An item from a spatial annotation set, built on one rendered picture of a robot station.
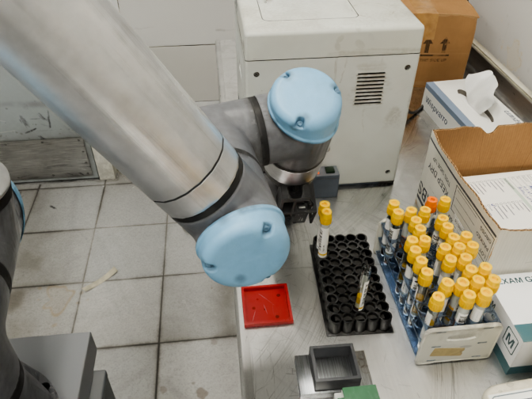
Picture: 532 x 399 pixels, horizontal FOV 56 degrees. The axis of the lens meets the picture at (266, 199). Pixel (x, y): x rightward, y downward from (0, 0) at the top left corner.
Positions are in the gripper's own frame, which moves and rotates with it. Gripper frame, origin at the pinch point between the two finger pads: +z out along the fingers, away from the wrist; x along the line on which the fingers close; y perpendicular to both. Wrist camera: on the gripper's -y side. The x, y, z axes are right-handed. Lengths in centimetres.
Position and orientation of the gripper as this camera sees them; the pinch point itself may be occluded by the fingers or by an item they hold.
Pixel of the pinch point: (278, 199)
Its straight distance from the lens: 83.3
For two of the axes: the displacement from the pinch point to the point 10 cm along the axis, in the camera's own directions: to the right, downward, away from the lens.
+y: 0.9, 9.3, -3.4
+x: 9.9, -0.7, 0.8
